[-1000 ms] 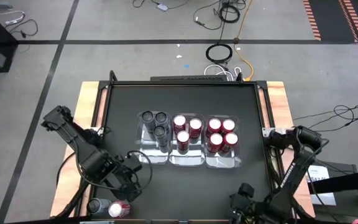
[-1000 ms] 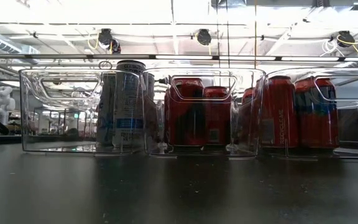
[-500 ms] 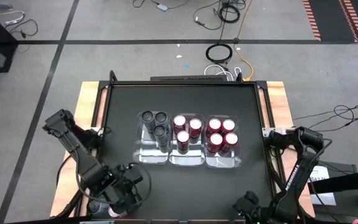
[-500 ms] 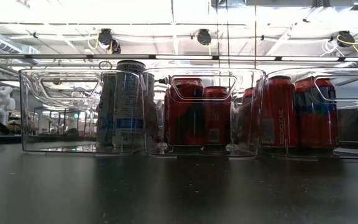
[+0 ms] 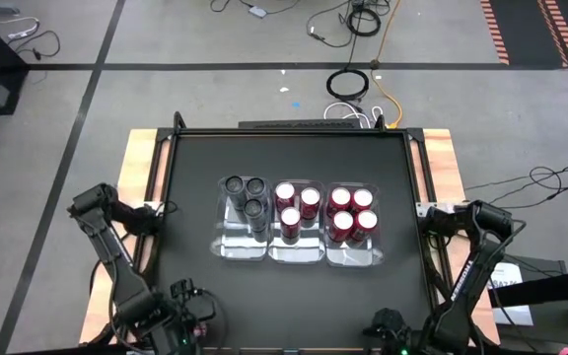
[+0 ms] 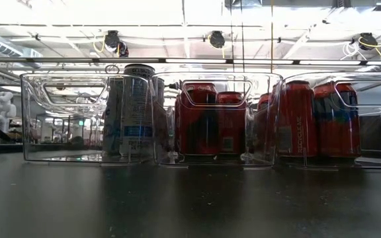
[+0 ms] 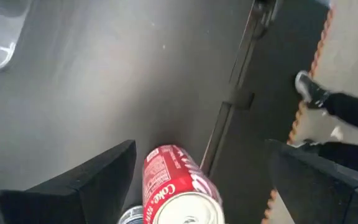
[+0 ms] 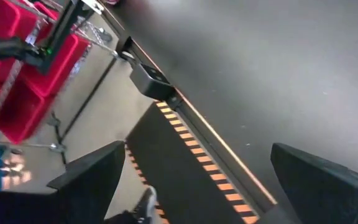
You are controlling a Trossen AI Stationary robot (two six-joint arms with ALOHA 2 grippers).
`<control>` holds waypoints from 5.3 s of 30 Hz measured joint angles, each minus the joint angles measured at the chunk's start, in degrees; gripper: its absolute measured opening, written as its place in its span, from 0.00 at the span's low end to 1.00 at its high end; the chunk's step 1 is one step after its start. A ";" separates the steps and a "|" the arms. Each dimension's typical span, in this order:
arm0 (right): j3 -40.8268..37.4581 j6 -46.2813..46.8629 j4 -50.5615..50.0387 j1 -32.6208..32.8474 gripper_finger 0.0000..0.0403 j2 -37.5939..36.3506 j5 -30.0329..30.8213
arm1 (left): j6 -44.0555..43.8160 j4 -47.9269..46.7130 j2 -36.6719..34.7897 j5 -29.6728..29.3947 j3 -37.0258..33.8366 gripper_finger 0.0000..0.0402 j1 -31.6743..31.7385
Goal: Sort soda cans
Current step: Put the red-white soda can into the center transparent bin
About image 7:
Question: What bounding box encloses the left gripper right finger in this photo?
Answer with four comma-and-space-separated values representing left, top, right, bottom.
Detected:
265, 139, 358, 224

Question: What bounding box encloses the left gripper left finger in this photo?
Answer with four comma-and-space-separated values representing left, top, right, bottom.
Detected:
0, 139, 136, 224

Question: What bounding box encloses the red Coke can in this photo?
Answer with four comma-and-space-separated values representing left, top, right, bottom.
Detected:
141, 144, 226, 224

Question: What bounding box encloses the person's leg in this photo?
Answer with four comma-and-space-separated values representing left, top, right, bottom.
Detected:
321, 91, 358, 134
303, 139, 358, 180

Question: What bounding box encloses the silver Celsius can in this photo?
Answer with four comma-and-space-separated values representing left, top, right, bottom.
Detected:
117, 205, 145, 224

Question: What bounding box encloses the person's shoe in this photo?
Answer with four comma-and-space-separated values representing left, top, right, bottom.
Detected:
294, 70, 332, 110

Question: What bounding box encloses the black orange-striped floor mat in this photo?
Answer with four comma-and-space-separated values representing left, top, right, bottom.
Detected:
211, 0, 335, 224

